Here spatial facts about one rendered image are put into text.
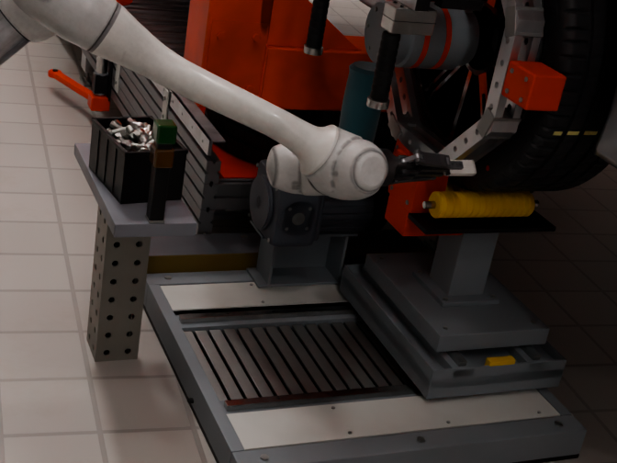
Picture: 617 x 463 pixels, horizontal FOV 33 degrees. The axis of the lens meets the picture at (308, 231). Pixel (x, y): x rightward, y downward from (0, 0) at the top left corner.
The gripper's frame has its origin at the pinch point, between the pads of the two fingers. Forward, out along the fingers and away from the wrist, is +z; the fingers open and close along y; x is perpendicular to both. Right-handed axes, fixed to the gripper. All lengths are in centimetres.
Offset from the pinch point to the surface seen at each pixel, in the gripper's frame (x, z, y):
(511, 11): 21.4, 1.1, 25.8
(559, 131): 1.3, 13.8, 16.1
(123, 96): 86, -27, -150
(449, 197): -1.6, 4.7, -12.8
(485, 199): -2.2, 13.8, -13.0
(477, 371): -37, 15, -31
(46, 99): 105, -44, -196
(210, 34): 50, -34, -41
